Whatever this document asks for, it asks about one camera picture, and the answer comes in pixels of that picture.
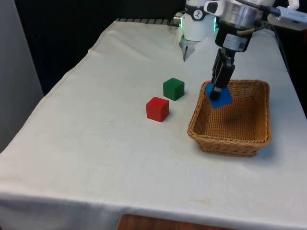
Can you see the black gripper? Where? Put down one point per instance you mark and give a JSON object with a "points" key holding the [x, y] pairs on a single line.
{"points": [[231, 40]]}

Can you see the red cube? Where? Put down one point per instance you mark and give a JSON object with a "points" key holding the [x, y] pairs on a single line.
{"points": [[157, 110]]}

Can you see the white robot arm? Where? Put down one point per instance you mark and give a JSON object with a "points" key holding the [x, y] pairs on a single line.
{"points": [[196, 24]]}

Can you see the wicker basket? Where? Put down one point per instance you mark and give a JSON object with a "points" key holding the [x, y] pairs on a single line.
{"points": [[230, 141]]}

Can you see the green cube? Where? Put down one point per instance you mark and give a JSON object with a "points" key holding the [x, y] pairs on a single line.
{"points": [[173, 89]]}

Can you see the blue cube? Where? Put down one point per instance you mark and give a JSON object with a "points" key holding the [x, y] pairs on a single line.
{"points": [[225, 99]]}

